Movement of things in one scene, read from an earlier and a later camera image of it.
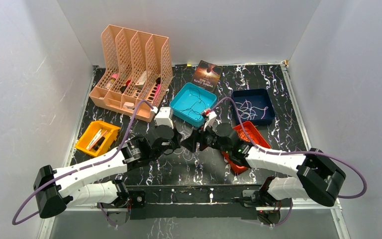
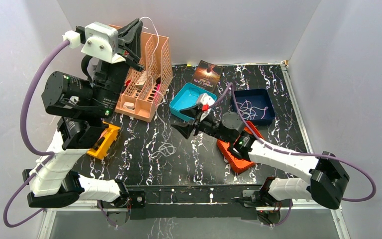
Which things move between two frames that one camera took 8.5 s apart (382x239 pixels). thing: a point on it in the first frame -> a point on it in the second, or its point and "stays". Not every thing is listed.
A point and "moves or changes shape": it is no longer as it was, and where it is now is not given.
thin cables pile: [187, 155] moves or changes shape
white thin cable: [246, 110] stays
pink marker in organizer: [158, 86] stays
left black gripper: [174, 140] -> [125, 55]
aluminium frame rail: [337, 212] stays
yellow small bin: [97, 138] stays
